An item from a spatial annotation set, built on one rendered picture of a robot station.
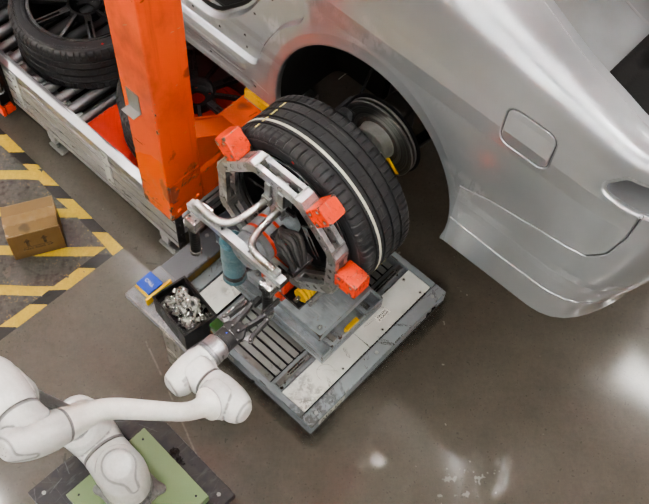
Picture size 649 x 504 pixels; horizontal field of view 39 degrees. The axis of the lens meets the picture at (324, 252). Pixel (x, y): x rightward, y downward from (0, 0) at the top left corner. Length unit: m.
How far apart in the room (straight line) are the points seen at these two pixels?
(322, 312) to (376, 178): 0.89
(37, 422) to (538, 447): 2.03
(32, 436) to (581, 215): 1.59
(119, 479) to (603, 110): 1.79
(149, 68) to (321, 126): 0.55
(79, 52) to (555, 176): 2.23
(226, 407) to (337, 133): 0.91
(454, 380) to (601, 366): 0.62
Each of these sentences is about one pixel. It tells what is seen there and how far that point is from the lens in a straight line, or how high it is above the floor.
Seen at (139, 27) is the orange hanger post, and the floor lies 1.54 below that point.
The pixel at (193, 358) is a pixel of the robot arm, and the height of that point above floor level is 0.88.
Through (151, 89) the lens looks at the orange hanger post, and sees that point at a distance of 2.91.
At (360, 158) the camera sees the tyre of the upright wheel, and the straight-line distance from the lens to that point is 2.89.
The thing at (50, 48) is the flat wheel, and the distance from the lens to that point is 4.15.
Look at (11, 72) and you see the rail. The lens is 4.26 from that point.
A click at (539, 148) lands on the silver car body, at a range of 2.62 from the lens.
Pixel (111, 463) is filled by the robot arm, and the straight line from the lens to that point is 3.03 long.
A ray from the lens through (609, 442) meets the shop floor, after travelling 3.89.
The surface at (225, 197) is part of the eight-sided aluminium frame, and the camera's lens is 3.23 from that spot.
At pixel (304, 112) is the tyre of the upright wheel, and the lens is 2.97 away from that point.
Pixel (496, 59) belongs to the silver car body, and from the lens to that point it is 2.55.
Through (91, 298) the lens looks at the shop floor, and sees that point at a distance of 3.99.
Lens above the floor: 3.46
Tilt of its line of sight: 59 degrees down
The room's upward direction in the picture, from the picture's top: 5 degrees clockwise
